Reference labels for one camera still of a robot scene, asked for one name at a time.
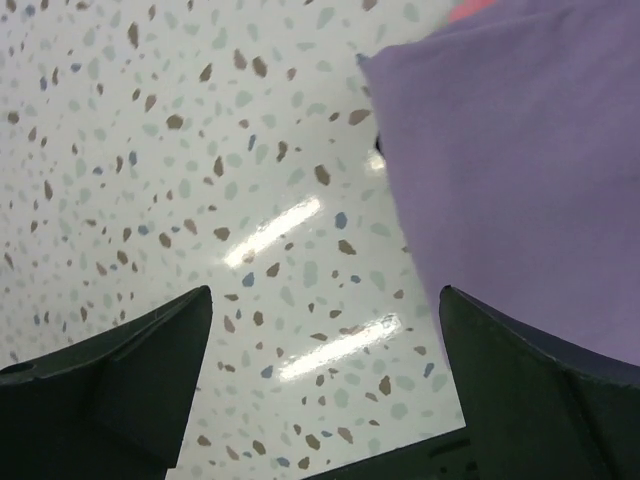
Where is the purple t shirt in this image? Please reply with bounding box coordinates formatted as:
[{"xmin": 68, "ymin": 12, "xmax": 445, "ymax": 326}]
[{"xmin": 359, "ymin": 1, "xmax": 639, "ymax": 364}]

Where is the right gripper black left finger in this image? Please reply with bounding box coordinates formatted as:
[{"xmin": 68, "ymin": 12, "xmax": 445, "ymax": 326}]
[{"xmin": 1, "ymin": 286, "xmax": 213, "ymax": 479}]

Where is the pink folded t shirt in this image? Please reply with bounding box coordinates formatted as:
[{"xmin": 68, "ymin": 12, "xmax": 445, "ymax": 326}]
[{"xmin": 448, "ymin": 0, "xmax": 497, "ymax": 23}]

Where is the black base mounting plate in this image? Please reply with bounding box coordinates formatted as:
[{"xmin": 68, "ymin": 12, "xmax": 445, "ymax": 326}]
[{"xmin": 310, "ymin": 428, "xmax": 480, "ymax": 480}]

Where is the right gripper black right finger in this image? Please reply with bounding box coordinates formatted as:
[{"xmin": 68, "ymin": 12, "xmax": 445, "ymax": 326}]
[{"xmin": 439, "ymin": 287, "xmax": 639, "ymax": 479}]

